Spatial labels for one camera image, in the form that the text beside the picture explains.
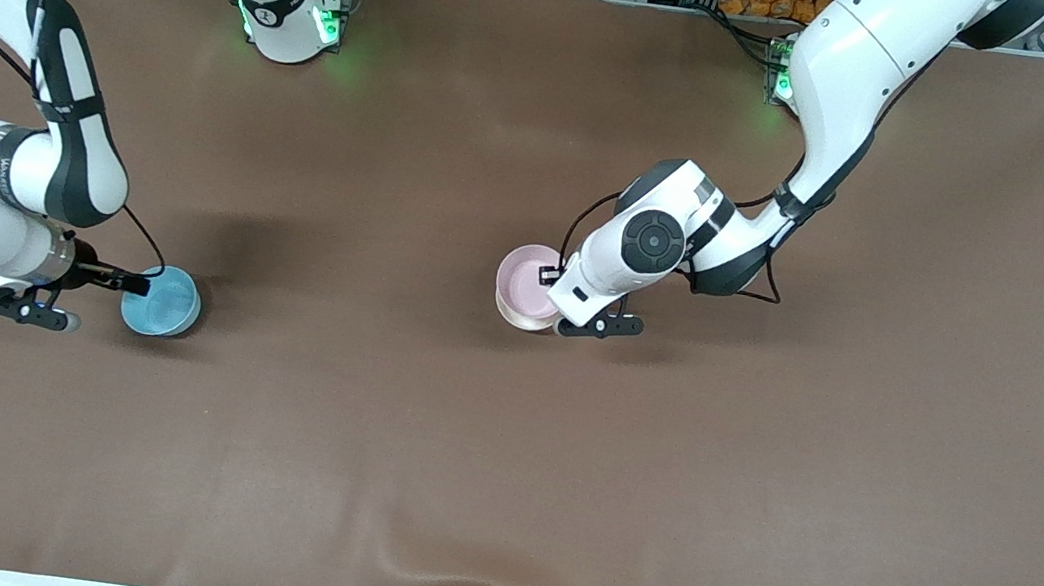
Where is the pink bowl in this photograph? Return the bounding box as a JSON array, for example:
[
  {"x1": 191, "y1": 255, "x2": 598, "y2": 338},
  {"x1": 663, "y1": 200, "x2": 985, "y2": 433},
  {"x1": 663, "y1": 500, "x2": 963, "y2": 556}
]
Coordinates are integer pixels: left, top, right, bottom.
[{"x1": 490, "y1": 239, "x2": 571, "y2": 331}]

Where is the blue bowl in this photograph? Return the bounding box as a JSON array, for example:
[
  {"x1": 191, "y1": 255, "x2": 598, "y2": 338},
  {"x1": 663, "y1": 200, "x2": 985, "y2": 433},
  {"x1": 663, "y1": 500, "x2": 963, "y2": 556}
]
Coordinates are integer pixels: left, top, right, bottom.
[{"x1": 116, "y1": 259, "x2": 207, "y2": 344}]

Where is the white bowl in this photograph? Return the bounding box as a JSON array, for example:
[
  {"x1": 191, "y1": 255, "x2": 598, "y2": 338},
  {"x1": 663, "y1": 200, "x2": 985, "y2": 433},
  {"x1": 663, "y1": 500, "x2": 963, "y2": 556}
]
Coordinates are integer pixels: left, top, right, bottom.
[{"x1": 491, "y1": 285, "x2": 565, "y2": 337}]

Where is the brown table mat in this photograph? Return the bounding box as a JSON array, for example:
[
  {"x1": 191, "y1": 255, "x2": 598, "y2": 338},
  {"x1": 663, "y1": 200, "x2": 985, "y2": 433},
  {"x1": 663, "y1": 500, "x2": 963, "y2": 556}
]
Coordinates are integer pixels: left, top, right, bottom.
[{"x1": 0, "y1": 0, "x2": 1044, "y2": 586}]

